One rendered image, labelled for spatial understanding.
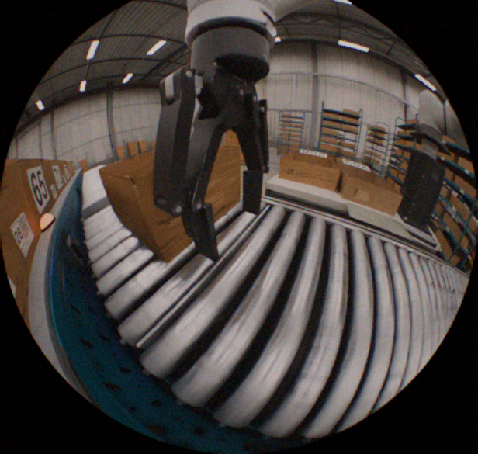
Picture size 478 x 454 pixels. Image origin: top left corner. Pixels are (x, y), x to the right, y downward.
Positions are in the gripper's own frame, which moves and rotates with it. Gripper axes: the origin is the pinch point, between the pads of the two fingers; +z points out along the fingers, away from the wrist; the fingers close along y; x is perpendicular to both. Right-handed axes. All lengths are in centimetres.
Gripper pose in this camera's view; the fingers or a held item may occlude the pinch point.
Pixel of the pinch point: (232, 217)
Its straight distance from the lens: 18.3
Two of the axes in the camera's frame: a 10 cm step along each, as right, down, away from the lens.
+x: -8.5, -2.9, 4.4
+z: 0.0, 8.3, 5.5
